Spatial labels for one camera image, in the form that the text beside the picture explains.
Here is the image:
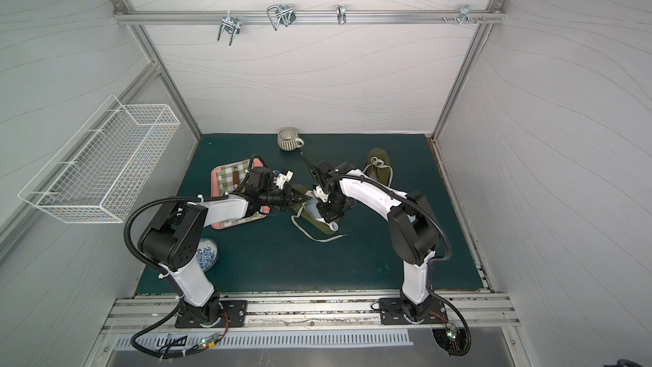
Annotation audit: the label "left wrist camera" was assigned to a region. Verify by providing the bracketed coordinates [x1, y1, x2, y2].
[274, 171, 294, 190]

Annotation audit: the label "metal hook clamp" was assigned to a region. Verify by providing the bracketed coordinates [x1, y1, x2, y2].
[217, 14, 241, 46]
[441, 4, 487, 25]
[266, 3, 296, 31]

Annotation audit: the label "metal hook clamp left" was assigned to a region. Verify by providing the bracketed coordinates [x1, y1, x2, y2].
[217, 14, 241, 46]

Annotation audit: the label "white wire basket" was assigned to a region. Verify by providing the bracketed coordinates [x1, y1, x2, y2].
[18, 95, 180, 224]

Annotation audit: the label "blue white patterned bowl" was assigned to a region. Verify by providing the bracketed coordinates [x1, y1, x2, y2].
[195, 237, 218, 273]

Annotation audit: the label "green checkered cloth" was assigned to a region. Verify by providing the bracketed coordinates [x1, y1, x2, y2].
[216, 159, 268, 228]

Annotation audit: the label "aluminium top rail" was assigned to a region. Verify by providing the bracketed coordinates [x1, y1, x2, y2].
[114, 8, 507, 27]

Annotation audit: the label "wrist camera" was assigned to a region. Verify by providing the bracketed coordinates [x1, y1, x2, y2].
[312, 185, 329, 202]
[274, 171, 294, 190]

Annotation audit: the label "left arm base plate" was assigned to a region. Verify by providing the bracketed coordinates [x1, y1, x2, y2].
[175, 300, 248, 329]

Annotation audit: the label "right black cable coil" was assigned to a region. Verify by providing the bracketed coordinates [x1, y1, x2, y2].
[431, 292, 473, 358]

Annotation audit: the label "white slotted vent strip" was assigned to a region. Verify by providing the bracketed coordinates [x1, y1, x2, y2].
[139, 329, 414, 350]

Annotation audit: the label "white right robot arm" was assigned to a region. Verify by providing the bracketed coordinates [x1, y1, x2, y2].
[303, 158, 453, 307]

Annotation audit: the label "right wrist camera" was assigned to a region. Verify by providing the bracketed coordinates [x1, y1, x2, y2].
[312, 185, 329, 202]

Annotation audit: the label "ribbed ceramic mug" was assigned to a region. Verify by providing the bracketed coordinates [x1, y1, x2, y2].
[277, 127, 305, 151]

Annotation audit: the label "left black cable bundle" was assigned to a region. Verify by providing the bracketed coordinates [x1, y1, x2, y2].
[130, 310, 231, 360]

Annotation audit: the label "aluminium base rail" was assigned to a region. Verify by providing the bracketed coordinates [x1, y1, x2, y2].
[100, 290, 521, 334]

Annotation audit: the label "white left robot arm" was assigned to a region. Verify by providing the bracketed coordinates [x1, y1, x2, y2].
[123, 167, 308, 308]

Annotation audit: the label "metal hook clamp middle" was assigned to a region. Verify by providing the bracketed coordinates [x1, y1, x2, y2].
[266, 3, 296, 31]

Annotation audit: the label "metal hook small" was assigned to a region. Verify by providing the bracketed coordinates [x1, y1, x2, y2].
[336, 4, 346, 25]

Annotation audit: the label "metal hook clamp right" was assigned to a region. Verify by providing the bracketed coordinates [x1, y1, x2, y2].
[441, 4, 487, 25]

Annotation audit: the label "olive green shoe white laces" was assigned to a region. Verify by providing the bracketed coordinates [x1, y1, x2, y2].
[290, 185, 346, 243]

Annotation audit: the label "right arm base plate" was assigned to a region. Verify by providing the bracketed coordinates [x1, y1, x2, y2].
[370, 297, 448, 326]

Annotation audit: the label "light blue insole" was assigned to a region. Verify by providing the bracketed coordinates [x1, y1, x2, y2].
[305, 198, 323, 221]

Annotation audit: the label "pink tray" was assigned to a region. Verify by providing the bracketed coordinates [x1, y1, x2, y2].
[211, 157, 271, 230]

